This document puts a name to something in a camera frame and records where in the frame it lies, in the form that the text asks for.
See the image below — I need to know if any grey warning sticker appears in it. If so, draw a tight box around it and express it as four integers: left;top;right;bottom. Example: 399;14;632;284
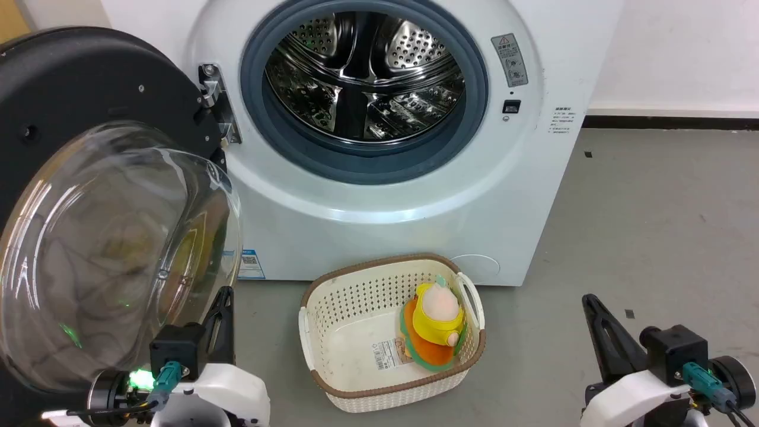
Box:
490;33;529;88

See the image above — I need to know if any round white filter cover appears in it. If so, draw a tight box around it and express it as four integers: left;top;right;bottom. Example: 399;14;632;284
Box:
450;253;501;286

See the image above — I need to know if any yellow wooden panel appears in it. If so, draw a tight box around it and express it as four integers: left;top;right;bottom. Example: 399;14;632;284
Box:
0;0;31;44

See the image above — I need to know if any blue white energy label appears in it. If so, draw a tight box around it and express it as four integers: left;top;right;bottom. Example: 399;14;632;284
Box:
237;247;266;281

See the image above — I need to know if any metal washer door hinge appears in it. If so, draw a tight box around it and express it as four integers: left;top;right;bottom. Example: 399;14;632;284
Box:
198;63;243;145

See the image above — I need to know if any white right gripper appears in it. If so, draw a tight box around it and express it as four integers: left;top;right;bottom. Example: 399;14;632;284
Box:
580;293;693;427

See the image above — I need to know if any stainless steel washer drum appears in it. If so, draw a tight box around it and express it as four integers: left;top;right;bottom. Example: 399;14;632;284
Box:
264;10;467;144

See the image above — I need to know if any teal plug black cable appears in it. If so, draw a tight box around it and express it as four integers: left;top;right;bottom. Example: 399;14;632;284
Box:
681;362;759;427
64;360;183;417

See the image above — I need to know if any black round glass washer door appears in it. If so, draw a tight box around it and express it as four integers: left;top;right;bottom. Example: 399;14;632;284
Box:
0;26;243;427

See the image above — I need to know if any teal plug black right cable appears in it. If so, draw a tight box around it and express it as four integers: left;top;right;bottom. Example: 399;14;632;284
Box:
681;362;759;427

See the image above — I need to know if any yellow orange plush doll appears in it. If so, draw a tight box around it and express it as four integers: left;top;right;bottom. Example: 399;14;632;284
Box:
398;275;467;373

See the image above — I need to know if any white front-load washing machine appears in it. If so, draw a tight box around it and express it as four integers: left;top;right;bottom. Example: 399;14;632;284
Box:
100;0;624;287

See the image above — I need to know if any teal plug black left cable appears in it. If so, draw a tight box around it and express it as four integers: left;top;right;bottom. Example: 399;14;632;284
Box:
64;360;183;417

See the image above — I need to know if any white barcode paper tag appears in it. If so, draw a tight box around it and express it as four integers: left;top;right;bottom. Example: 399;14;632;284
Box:
372;336;414;372

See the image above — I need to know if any black wall baseboard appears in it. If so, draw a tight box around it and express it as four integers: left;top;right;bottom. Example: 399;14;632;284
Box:
582;115;759;130

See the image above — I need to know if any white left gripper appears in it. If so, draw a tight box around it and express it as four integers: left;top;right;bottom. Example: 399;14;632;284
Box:
149;286;272;427

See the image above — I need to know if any white plastic basket brown rim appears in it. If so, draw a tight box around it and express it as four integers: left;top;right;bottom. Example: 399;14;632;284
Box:
298;253;487;415

